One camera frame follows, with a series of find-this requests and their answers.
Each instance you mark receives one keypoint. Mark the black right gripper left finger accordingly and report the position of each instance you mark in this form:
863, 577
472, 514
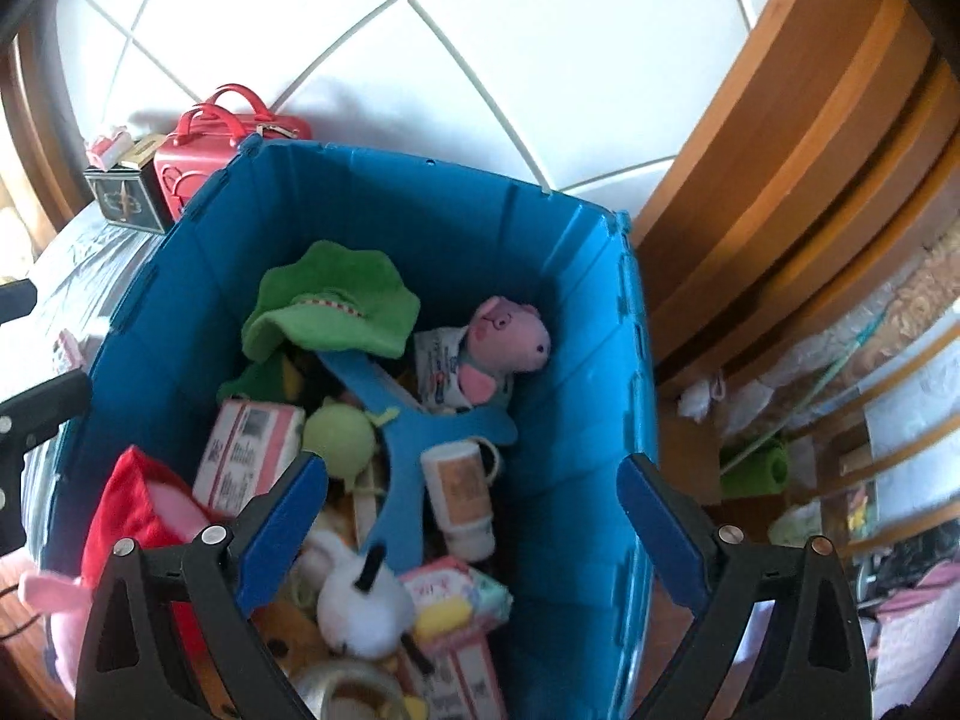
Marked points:
133, 664

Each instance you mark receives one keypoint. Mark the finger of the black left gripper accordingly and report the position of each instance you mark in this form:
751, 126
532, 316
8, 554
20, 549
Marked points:
28, 420
17, 299

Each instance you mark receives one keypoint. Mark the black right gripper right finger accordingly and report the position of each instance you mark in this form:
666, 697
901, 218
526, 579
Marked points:
811, 662

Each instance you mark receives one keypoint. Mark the green plush hat toy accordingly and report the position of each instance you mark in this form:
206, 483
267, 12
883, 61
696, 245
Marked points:
332, 299

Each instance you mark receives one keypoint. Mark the red pink plush toy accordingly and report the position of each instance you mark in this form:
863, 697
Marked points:
143, 500

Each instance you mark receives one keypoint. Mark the blue plastic storage bin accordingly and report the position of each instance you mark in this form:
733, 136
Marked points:
578, 575

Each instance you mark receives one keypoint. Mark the pink white carton box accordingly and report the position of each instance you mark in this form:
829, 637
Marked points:
251, 445

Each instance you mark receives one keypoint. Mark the white bird plush toy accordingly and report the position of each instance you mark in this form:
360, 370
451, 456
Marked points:
363, 610

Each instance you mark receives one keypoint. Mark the dark green gift bag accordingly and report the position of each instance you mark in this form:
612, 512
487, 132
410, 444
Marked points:
130, 198

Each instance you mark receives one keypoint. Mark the pink red small box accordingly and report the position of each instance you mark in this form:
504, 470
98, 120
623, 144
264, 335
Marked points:
106, 151

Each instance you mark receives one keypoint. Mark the blue foam airplane toy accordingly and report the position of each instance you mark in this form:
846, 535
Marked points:
400, 523

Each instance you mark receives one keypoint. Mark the green round plush ball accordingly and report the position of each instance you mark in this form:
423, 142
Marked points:
345, 438

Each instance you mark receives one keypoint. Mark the gold small box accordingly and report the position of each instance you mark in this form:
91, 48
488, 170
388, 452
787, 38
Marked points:
142, 152

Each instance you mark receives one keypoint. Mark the small pink wipes packet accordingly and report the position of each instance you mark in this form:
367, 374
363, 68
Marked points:
453, 603

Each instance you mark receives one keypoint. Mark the red toy suitcase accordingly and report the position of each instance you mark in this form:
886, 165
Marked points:
209, 135

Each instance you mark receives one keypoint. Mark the white medicine bottle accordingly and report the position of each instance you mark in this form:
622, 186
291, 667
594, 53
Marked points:
458, 476

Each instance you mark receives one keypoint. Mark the pink pig plush toy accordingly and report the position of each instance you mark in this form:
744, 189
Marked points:
503, 338

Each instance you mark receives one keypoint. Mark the wooden door frame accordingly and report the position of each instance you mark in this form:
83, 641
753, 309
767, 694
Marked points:
828, 156

